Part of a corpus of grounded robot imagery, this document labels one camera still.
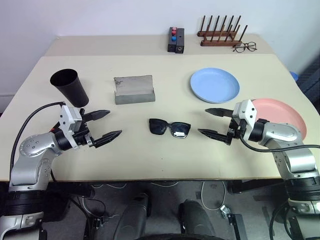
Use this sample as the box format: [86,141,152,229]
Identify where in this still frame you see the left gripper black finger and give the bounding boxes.
[92,129,123,149]
[83,109,111,123]

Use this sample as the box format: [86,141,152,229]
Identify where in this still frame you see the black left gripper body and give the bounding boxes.
[72,107,97,149]

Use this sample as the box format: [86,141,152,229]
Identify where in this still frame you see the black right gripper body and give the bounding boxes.
[226,116,245,146]

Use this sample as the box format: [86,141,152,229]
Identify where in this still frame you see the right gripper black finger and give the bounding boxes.
[197,128,229,144]
[204,107,235,119]

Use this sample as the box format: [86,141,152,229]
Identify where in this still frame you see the light blue plate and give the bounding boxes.
[189,67,241,104]

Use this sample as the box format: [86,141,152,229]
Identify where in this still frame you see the black plastic cup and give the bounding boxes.
[49,68,90,108]

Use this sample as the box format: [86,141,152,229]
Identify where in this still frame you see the grey glasses case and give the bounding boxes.
[113,74,156,105]

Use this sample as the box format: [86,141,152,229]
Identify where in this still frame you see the pink plate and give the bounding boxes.
[250,97,307,141]

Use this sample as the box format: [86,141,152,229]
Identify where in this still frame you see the black sunglasses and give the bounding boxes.
[148,118,192,140]

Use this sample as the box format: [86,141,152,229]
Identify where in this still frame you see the brown wooden peg rack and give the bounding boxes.
[196,14,249,48]

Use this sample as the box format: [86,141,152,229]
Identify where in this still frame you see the thin dark-framed eyeglasses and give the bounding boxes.
[232,41,258,54]

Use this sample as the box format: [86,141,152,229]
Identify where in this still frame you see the grey caster wheel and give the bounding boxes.
[219,204,235,219]

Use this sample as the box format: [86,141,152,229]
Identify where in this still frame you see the plain black box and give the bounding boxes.
[175,27,186,55]

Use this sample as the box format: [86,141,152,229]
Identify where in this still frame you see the black box with coloured buttons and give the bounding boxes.
[167,26,179,53]

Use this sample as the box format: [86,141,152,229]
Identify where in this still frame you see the dark rounded shape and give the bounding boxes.
[116,191,153,240]
[177,199,216,240]

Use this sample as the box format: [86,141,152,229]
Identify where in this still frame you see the black ribbed object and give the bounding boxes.
[298,56,320,101]

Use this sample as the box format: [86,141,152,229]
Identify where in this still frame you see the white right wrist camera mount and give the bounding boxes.
[232,99,258,141]

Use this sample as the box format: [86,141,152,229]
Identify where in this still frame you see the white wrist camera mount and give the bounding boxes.
[232,99,258,141]
[59,104,84,149]

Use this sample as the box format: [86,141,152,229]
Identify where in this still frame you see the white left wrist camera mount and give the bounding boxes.
[59,104,84,149]

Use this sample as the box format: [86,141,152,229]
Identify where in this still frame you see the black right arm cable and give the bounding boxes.
[238,133,320,153]

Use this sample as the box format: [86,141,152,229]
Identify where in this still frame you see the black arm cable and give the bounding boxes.
[9,101,68,186]
[238,133,320,153]

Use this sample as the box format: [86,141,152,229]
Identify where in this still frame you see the black table frame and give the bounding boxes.
[0,178,288,198]

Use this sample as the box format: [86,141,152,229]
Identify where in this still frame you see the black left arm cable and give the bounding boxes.
[9,101,68,186]

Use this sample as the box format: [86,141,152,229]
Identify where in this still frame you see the white floor cable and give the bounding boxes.
[200,180,227,211]

